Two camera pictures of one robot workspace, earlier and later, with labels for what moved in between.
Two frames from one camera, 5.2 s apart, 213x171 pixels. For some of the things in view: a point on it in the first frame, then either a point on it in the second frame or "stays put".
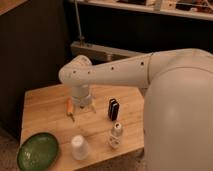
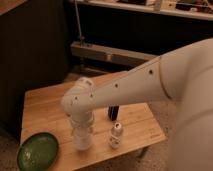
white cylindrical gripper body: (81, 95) -> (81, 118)
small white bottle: (116, 135) stays put
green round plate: (37, 152) stays put
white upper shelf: (196, 9) stays put
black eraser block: (113, 109) stays put
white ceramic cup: (80, 149) -> (82, 138)
